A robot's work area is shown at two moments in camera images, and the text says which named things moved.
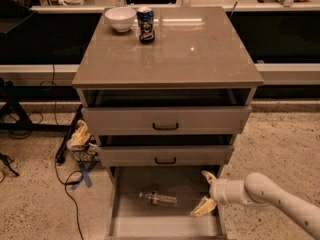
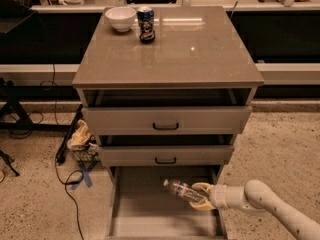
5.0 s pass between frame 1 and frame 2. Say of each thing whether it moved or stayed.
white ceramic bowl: stayed
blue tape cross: stayed
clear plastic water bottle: moved
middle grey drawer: stayed
